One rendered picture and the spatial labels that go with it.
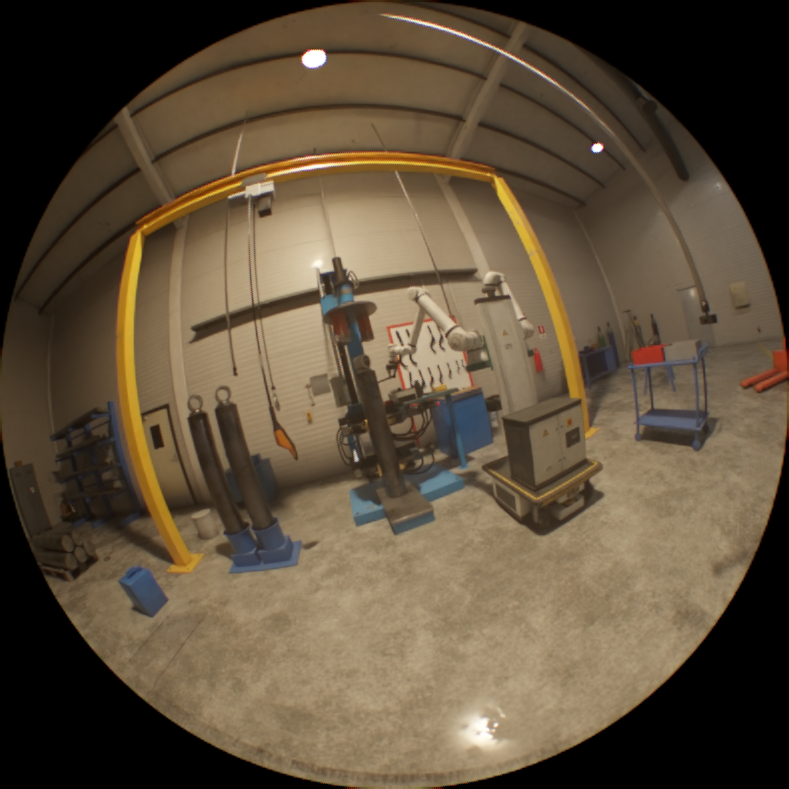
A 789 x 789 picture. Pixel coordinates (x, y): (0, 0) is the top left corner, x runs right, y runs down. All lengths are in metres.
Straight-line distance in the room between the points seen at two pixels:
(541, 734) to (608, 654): 0.43
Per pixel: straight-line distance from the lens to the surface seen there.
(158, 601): 2.72
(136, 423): 3.00
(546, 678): 1.33
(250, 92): 6.30
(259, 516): 2.31
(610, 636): 1.44
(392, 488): 2.58
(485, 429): 3.95
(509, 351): 2.09
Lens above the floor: 1.25
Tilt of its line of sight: 2 degrees down
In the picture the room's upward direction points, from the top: 15 degrees counter-clockwise
